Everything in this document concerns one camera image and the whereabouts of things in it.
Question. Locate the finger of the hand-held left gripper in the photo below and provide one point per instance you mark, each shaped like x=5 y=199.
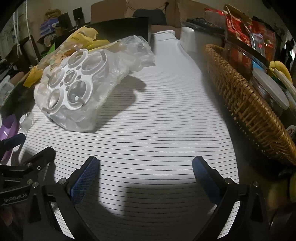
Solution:
x=13 y=141
x=39 y=160

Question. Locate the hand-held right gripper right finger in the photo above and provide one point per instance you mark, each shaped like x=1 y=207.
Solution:
x=205 y=178

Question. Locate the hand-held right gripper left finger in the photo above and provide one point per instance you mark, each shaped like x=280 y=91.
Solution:
x=84 y=178

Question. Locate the purple plastic bowl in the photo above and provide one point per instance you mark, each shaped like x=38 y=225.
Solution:
x=8 y=129

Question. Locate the black storage box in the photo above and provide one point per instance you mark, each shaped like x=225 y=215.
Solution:
x=120 y=29

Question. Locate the clear plastic cup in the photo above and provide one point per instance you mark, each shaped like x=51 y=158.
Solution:
x=26 y=121

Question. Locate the striped white tablecloth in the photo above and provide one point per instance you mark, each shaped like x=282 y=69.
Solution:
x=150 y=139

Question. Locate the yellow round fruit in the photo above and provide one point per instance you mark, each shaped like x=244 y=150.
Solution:
x=279 y=192

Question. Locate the white round holed tray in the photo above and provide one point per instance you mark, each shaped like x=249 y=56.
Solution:
x=69 y=85

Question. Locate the wicker basket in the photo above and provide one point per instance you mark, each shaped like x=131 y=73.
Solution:
x=249 y=109

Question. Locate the clear plastic bag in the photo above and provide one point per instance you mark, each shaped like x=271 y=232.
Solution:
x=115 y=76

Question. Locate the glass jar with grey lid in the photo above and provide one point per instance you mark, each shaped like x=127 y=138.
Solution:
x=268 y=90

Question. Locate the yellow plastic bag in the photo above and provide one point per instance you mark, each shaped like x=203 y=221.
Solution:
x=85 y=34

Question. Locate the bunch of bananas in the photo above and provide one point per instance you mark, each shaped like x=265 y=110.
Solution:
x=281 y=69

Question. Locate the white lidded appliance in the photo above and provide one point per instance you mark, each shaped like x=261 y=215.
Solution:
x=198 y=38

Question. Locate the pile of red snack packets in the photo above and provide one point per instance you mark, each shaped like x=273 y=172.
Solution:
x=242 y=34

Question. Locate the beige sofa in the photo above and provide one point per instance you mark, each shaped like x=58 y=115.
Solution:
x=111 y=9

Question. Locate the black chair back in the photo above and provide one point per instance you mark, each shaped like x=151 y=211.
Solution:
x=149 y=16

